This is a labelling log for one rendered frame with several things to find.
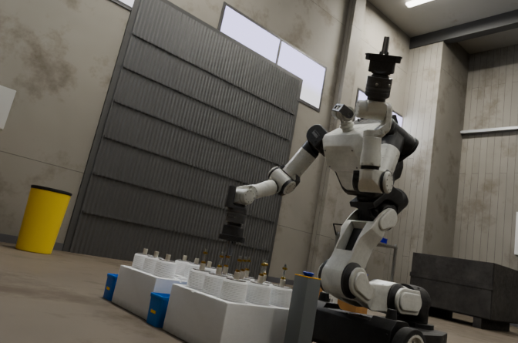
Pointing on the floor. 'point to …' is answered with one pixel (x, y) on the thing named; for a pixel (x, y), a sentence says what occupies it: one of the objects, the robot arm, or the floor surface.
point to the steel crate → (468, 289)
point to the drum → (42, 219)
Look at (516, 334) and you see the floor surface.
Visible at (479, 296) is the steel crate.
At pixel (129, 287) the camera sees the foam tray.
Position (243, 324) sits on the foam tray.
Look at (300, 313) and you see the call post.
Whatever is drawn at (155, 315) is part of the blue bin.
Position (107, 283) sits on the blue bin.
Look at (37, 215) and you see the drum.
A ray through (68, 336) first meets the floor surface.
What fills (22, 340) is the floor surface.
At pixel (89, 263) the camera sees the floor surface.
